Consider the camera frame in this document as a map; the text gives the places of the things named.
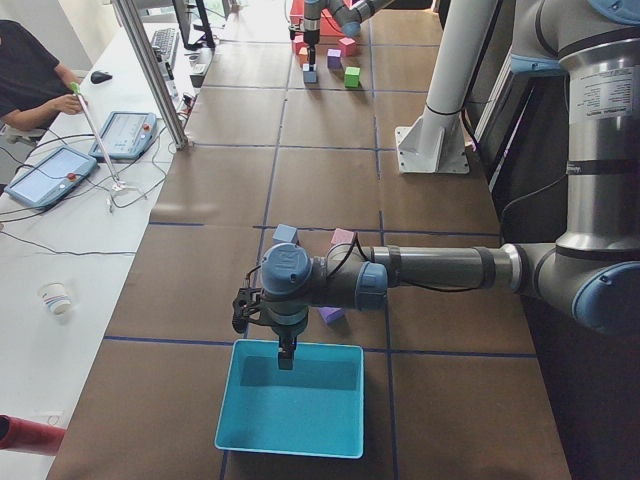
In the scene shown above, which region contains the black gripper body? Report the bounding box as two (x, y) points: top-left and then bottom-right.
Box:
(305, 30), (318, 64)
(271, 319), (306, 350)

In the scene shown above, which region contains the light blue block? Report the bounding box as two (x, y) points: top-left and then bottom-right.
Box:
(302, 63), (318, 84)
(272, 224), (299, 245)

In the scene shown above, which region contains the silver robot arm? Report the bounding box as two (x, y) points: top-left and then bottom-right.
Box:
(224, 10), (639, 479)
(302, 0), (393, 66)

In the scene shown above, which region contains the red foam block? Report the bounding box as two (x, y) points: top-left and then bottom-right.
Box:
(292, 35), (307, 55)

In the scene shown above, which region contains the pink plastic bin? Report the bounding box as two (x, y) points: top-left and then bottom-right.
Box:
(289, 10), (344, 37)

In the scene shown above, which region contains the purple foam block right side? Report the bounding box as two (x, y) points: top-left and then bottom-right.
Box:
(326, 48), (342, 70)

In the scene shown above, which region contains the purple foam block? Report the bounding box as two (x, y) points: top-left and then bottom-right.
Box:
(318, 307), (346, 325)
(326, 48), (342, 70)

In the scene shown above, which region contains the magenta foam block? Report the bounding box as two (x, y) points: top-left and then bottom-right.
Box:
(337, 37), (358, 57)

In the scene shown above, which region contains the purple foam block left side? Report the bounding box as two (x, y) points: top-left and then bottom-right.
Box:
(318, 307), (346, 325)

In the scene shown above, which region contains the green foam block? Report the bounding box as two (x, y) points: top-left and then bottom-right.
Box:
(343, 66), (361, 89)

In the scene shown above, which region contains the teal plastic bin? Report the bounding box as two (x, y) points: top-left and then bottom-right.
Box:
(214, 339), (365, 459)

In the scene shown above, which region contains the pink foam block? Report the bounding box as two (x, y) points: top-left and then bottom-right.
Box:
(330, 228), (356, 246)

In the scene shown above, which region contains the keyboard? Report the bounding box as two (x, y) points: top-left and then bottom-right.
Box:
(150, 27), (179, 67)

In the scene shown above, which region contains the teach pendant far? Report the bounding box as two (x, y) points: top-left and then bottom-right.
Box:
(100, 111), (158, 162)

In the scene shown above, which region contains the teach pendant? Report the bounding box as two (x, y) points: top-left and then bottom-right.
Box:
(5, 146), (97, 210)
(100, 111), (158, 162)

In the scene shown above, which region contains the computer mouse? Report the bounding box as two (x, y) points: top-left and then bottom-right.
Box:
(90, 71), (113, 85)

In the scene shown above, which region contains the paper cup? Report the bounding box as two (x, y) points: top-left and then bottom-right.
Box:
(38, 282), (71, 315)

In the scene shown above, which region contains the red cylinder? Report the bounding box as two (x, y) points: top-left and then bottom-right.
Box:
(1, 415), (66, 456)

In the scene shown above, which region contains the person in black shirt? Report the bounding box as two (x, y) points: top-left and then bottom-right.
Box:
(1, 20), (82, 132)

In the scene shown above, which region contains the teach pendant near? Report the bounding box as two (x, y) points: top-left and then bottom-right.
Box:
(5, 146), (97, 210)

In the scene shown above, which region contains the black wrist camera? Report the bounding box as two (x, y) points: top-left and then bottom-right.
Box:
(232, 287), (271, 334)

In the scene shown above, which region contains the aluminium frame post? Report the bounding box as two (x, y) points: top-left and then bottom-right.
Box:
(113, 0), (188, 151)

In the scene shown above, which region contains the white mounting post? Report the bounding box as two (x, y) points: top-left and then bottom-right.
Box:
(395, 0), (499, 174)

